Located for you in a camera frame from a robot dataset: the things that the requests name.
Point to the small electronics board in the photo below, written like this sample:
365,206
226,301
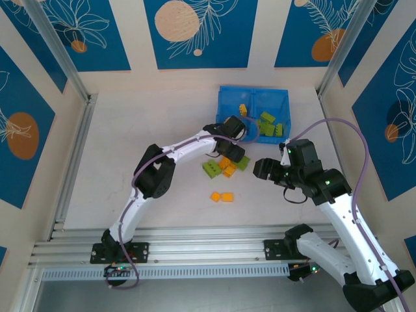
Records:
115,270
302,272

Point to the blue poster cream circle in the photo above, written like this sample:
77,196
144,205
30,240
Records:
227,32

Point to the blue plastic divided bin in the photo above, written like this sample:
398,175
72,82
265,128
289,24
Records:
232,104

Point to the wide aluminium base rail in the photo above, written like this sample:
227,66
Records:
201,247

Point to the aluminium frame post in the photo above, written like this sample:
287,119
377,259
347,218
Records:
55,45
344,45

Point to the blue floral wall poster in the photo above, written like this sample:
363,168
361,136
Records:
367,42
373,146
411,247
32,113
2,256
107,48
292,32
32,52

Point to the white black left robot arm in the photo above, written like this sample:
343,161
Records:
188,151

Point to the small orange lego brick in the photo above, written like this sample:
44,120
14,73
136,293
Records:
215,196

